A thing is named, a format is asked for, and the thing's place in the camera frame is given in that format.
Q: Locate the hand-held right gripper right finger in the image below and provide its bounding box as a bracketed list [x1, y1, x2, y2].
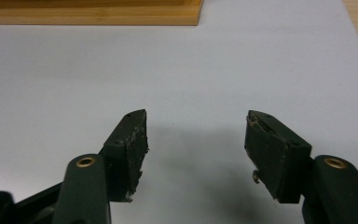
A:
[243, 109, 312, 204]

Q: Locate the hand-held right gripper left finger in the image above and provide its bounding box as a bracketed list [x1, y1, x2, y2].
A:
[101, 108, 150, 203]

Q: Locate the wooden three-tier shoe rack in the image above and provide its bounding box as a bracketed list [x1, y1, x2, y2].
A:
[0, 0, 205, 27]

